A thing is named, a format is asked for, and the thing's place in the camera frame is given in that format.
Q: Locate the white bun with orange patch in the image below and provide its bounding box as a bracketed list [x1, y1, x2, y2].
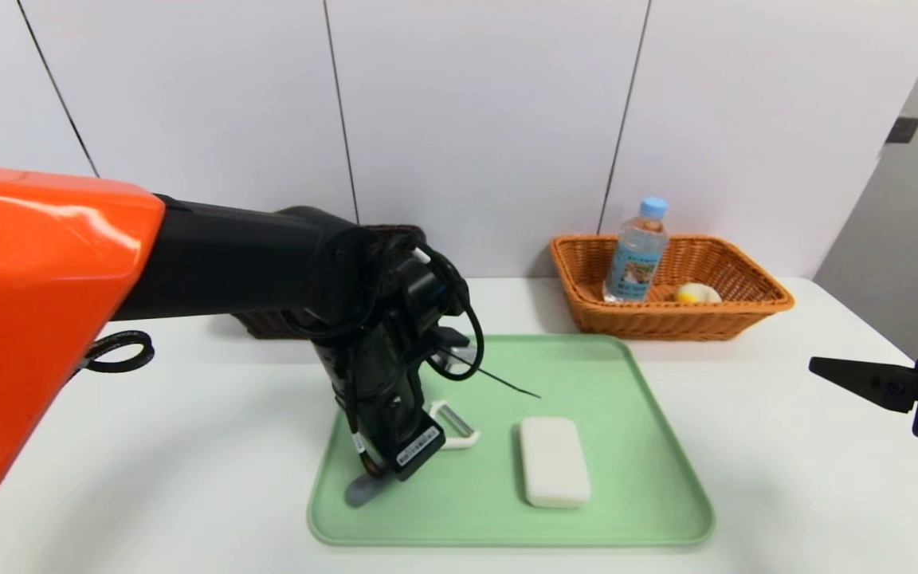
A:
[673, 282, 723, 305]

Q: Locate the clear water bottle blue cap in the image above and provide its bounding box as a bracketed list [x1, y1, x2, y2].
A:
[602, 197, 669, 304]

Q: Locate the white rectangular soap bar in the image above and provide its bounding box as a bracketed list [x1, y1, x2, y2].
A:
[519, 416, 592, 509]

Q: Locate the white peeler with grey handle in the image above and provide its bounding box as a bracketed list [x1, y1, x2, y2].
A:
[345, 400, 482, 509]

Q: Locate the orange wicker basket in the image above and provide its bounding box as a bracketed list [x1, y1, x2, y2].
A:
[550, 234, 796, 342]

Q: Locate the dark brown wicker basket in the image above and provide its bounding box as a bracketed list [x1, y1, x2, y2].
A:
[232, 224, 428, 340]

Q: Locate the black zip tie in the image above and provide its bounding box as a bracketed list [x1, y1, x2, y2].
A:
[443, 349, 542, 399]

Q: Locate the light green plastic tray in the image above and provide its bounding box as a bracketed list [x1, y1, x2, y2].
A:
[308, 333, 715, 548]

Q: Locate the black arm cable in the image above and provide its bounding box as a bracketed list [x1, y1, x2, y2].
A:
[415, 243, 486, 382]
[80, 330, 155, 375]

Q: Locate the black left upper arm cable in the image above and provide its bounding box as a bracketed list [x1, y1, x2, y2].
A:
[80, 330, 155, 375]

